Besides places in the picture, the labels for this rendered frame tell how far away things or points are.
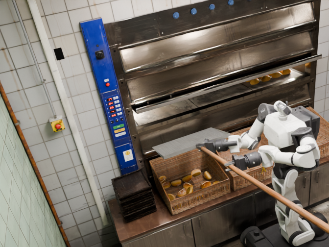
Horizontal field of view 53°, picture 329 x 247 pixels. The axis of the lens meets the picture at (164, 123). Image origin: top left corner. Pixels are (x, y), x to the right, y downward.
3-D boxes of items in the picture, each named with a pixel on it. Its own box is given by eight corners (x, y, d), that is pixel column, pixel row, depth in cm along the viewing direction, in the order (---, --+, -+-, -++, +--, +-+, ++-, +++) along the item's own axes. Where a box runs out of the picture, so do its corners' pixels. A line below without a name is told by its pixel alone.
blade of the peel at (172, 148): (230, 136, 254) (230, 133, 253) (164, 159, 241) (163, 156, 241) (211, 127, 287) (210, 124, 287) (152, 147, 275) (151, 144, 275)
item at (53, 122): (53, 129, 261) (48, 118, 256) (65, 125, 263) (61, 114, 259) (53, 133, 255) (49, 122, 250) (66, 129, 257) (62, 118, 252)
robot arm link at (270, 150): (259, 161, 202) (276, 164, 191) (256, 148, 201) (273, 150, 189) (266, 158, 205) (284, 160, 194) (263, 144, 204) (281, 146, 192)
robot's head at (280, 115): (282, 111, 225) (282, 99, 221) (291, 117, 216) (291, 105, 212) (273, 113, 224) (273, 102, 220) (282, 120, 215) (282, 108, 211)
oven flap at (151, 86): (131, 103, 273) (124, 79, 270) (311, 50, 313) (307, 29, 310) (132, 103, 269) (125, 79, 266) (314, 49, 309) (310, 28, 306)
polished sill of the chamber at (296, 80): (136, 130, 294) (135, 127, 292) (305, 77, 334) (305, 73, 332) (137, 133, 288) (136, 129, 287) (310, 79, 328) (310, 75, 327)
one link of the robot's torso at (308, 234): (298, 224, 291) (298, 213, 285) (315, 240, 274) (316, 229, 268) (278, 233, 287) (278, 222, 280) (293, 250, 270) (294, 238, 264)
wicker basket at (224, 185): (152, 184, 314) (148, 160, 301) (206, 164, 328) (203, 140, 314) (172, 216, 273) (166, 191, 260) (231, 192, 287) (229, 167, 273)
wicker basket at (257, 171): (209, 163, 328) (207, 139, 315) (259, 146, 340) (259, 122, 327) (233, 192, 287) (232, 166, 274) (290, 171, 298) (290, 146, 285)
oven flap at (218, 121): (143, 154, 299) (137, 133, 295) (308, 99, 338) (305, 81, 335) (144, 155, 294) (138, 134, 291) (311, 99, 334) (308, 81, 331)
